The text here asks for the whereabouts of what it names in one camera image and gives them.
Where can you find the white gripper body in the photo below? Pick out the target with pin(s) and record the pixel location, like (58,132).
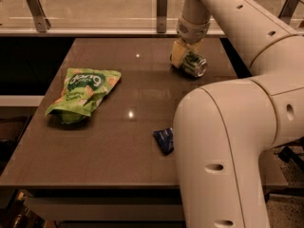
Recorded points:
(192,30)

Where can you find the green soda can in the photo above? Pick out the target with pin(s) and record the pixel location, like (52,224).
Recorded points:
(193,64)

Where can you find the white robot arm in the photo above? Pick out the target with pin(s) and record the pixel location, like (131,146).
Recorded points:
(221,129)

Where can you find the blue snack packet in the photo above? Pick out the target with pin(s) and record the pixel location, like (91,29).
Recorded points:
(164,139)

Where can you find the green snack bag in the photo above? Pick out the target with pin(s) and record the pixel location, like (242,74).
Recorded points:
(83,91)

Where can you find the glass barrier panel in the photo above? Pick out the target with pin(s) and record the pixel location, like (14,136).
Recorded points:
(89,14)

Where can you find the middle metal bracket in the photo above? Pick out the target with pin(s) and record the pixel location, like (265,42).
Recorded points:
(161,16)

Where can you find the metal bracket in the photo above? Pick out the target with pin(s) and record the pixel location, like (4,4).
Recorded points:
(288,10)
(161,16)
(41,22)

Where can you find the right metal bracket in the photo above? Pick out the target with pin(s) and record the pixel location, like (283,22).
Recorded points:
(288,10)

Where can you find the left metal bracket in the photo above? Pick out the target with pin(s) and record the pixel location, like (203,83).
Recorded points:
(41,22)

